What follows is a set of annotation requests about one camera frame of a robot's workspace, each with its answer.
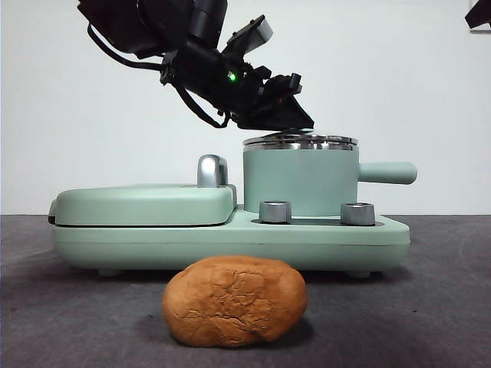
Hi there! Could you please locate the glass lid with green knob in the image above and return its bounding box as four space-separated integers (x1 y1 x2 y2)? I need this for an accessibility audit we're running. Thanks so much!
242 128 360 147

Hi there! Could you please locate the brown potato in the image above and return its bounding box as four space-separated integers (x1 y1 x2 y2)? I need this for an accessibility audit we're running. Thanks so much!
161 255 308 349

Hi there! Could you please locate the mint green steamer pot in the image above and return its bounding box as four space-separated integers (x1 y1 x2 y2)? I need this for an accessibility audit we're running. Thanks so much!
242 143 418 216

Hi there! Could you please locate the silver control knob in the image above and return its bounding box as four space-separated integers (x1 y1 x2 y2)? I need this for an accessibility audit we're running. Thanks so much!
340 202 376 226
259 199 293 224

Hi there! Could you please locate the mint green breakfast machine base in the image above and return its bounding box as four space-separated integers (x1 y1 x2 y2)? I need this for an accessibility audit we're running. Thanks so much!
51 205 411 278

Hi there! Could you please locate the mint green griddle cover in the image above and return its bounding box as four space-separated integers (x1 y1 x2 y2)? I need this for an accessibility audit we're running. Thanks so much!
48 182 239 228

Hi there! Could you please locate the black cable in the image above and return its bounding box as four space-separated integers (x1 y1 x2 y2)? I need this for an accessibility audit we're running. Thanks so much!
87 22 166 72
174 82 233 130

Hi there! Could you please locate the pale grey left wrist camera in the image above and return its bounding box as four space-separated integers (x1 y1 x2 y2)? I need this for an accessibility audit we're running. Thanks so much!
245 17 275 53

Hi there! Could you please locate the chrome griddle cover handle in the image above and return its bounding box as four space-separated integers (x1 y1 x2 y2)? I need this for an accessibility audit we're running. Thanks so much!
196 154 230 189

